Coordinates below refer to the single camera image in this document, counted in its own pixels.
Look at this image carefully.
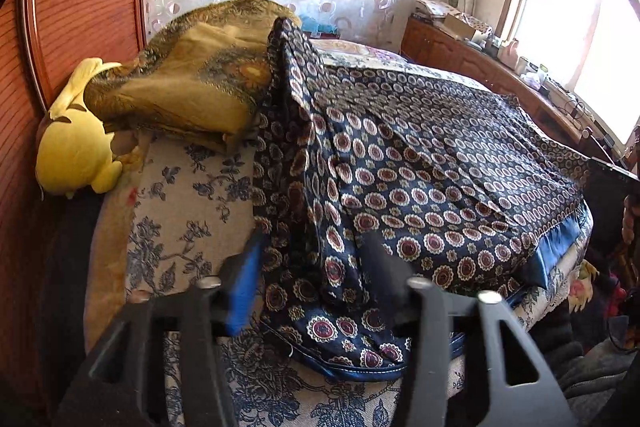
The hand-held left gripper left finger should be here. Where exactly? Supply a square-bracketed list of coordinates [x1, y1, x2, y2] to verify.
[60, 232, 269, 427]

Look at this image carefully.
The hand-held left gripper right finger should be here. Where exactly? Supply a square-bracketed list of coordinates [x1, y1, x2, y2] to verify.
[360, 234, 577, 427]

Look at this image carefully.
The navy medallion print garment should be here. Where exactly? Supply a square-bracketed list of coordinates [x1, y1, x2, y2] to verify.
[251, 17, 592, 384]

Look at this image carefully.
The person's right hand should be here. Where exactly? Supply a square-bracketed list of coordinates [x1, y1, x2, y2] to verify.
[623, 194, 640, 254]

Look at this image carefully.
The blue floral bed sheet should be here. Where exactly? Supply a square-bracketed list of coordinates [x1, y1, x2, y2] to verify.
[82, 38, 597, 427]

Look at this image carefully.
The pink bottle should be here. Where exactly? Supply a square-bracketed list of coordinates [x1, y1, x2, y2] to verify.
[500, 38, 519, 68]

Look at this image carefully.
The bright window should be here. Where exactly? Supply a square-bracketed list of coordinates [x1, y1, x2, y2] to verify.
[500, 0, 640, 148]

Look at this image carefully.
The wooden cabinet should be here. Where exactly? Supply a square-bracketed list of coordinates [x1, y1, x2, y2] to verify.
[400, 13, 628, 168]

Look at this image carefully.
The cardboard box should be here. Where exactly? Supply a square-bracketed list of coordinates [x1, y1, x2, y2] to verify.
[442, 14, 482, 41]

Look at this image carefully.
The golden brown pillow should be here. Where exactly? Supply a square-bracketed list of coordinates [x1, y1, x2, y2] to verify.
[82, 0, 304, 154]

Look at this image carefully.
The yellow plush toy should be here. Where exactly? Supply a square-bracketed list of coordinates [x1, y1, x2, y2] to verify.
[34, 58, 139, 201]

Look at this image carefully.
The pile of papers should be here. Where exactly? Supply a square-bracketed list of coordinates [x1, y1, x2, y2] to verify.
[412, 0, 457, 26]

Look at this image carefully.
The light blue cloth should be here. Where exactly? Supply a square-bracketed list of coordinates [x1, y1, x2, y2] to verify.
[301, 17, 342, 38]

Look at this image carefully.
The wooden slatted headboard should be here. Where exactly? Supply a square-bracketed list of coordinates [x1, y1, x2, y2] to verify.
[0, 0, 152, 413]

